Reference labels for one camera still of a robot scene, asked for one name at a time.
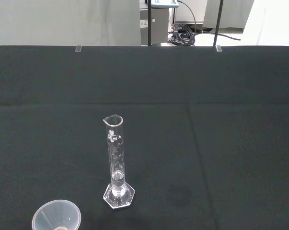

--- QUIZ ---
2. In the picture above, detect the pale grey board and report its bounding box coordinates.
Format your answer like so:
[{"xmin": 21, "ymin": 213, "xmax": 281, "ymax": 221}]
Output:
[{"xmin": 0, "ymin": 0, "xmax": 141, "ymax": 46}]

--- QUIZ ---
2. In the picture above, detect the black cable coil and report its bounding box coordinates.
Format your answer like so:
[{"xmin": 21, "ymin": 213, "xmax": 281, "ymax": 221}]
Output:
[{"xmin": 167, "ymin": 0, "xmax": 242, "ymax": 46}]

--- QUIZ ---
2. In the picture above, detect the black tripod pole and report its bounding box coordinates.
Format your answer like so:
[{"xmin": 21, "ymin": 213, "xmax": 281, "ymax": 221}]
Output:
[
  {"xmin": 212, "ymin": 0, "xmax": 224, "ymax": 46},
  {"xmin": 147, "ymin": 0, "xmax": 152, "ymax": 46}
]

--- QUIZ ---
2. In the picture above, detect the black bench cloth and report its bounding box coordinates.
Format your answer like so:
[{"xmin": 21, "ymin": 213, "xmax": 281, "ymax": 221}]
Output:
[{"xmin": 0, "ymin": 45, "xmax": 289, "ymax": 230}]

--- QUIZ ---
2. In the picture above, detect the grey cabinet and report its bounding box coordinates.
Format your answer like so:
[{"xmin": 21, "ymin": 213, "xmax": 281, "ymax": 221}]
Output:
[{"xmin": 139, "ymin": 0, "xmax": 176, "ymax": 46}]

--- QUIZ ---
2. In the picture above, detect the clear plastic funnel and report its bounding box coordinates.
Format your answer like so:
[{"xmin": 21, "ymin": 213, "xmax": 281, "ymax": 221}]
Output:
[{"xmin": 31, "ymin": 199, "xmax": 82, "ymax": 230}]

